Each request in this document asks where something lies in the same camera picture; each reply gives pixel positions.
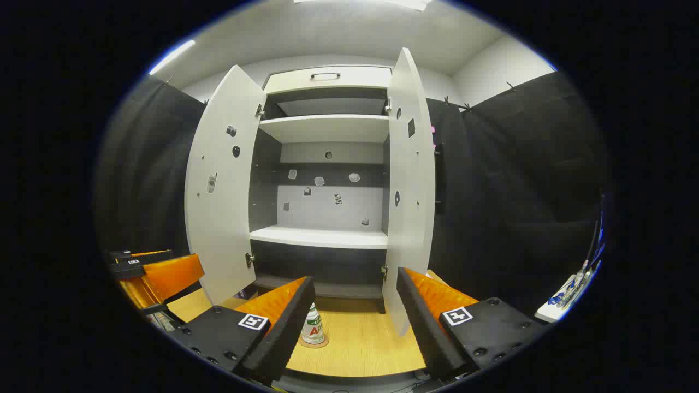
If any white grey cabinet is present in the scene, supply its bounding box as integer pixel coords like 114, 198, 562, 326
248, 65, 394, 314

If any white cabinet drawer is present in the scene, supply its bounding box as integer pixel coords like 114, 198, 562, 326
263, 67, 393, 94

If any blue silver tool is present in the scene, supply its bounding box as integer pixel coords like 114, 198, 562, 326
548, 261, 595, 306

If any black backdrop cloth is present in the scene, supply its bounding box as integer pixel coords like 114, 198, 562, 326
94, 71, 611, 317

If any white cabinet door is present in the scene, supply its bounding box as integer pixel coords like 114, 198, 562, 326
185, 64, 268, 306
381, 47, 436, 337

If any white cabinet shelf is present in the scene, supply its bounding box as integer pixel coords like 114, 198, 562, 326
250, 225, 389, 250
259, 114, 390, 144

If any white drink bottle green label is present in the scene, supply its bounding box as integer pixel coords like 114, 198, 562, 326
301, 302, 325, 345

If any black cable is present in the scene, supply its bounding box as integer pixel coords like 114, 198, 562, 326
584, 188, 608, 273

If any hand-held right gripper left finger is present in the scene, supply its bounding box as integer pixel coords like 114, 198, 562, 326
174, 276, 316, 386

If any ceiling light strip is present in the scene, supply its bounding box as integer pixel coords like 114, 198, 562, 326
294, 0, 433, 11
149, 39, 196, 76

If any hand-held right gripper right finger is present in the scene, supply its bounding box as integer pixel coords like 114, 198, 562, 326
396, 266, 548, 383

